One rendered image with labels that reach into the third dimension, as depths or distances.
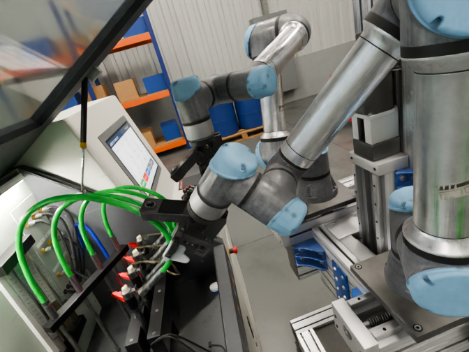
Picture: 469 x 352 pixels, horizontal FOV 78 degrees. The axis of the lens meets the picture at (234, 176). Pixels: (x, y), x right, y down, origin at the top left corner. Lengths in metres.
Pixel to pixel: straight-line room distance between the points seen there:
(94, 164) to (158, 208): 0.51
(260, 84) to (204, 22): 6.57
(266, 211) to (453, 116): 0.29
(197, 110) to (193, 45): 6.50
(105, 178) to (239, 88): 0.59
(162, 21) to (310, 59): 3.58
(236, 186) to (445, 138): 0.30
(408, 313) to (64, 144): 1.05
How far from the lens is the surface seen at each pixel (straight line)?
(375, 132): 0.84
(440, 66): 0.42
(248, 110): 5.56
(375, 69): 0.55
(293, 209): 0.52
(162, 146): 6.00
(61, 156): 1.13
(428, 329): 0.74
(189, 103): 0.73
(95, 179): 1.12
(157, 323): 0.95
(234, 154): 0.49
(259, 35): 1.11
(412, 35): 0.43
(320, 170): 1.07
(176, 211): 0.61
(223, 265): 1.07
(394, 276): 0.77
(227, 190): 0.50
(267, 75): 0.73
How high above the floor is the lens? 1.62
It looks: 23 degrees down
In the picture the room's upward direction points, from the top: 16 degrees counter-clockwise
